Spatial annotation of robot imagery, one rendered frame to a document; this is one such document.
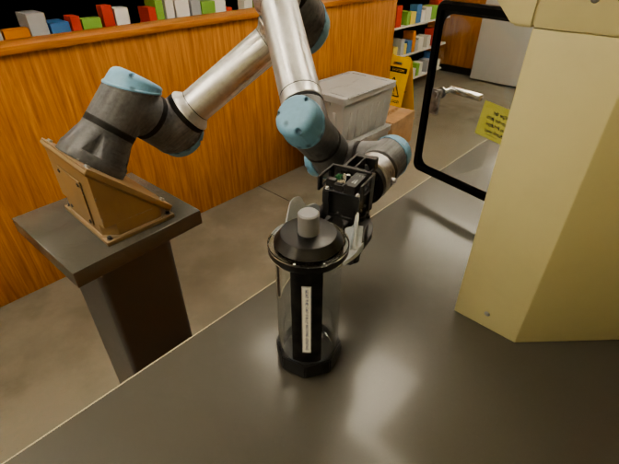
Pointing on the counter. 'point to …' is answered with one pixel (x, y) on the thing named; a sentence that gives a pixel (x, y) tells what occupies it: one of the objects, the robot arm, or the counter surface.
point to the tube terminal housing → (554, 188)
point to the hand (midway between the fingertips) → (309, 253)
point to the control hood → (520, 11)
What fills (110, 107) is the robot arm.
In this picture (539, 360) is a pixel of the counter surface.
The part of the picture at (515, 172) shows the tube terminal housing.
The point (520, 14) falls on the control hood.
